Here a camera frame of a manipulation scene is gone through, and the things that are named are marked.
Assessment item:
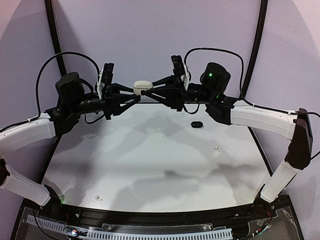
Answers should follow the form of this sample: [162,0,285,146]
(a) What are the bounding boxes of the black earbud charging case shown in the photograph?
[191,121,204,129]

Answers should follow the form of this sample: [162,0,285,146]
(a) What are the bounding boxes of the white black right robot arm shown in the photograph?
[141,62,313,203]

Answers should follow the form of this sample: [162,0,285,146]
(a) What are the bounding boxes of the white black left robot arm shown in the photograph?
[0,72,141,207]

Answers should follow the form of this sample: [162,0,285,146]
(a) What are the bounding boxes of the small green circuit board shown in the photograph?
[65,225,82,237]

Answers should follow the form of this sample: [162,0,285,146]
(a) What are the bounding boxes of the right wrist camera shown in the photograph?
[170,55,191,90]

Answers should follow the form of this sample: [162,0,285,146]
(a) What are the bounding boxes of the black right camera cable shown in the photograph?
[184,47,320,161]

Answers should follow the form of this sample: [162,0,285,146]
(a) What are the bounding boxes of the black camera cable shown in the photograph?
[184,47,320,161]
[0,51,102,131]

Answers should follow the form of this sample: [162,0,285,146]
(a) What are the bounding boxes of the black left camera cable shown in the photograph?
[0,51,102,131]

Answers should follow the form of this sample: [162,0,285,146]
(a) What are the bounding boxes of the black left frame post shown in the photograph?
[44,0,67,76]

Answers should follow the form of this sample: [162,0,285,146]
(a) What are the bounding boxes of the black frame post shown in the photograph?
[241,0,269,97]
[44,0,67,76]

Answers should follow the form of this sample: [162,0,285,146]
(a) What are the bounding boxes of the black right frame post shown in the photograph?
[241,0,269,97]

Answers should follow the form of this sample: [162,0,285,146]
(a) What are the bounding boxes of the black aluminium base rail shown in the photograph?
[22,195,296,236]

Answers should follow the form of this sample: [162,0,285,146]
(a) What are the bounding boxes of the white slotted cable duct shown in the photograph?
[23,214,234,240]

